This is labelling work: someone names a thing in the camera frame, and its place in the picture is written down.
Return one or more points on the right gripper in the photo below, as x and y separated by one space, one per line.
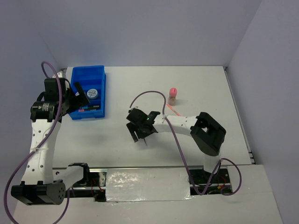
140 134

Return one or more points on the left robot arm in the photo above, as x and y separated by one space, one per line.
39 185

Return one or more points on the pink cap bottle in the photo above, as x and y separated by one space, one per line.
172 96

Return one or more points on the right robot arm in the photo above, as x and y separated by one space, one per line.
207 133

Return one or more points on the silver foil plate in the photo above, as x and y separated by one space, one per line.
147 184

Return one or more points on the blue slime jar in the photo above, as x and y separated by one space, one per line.
92 94

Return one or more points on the blue plastic divided tray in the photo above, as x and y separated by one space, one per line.
93 82

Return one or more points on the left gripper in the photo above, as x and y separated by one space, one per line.
77 100

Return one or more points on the orange ballpoint pen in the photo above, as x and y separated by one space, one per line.
173 110

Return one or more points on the blue cap highlighter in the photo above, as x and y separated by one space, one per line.
90 107

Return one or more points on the pink cap highlighter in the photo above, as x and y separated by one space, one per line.
87 109

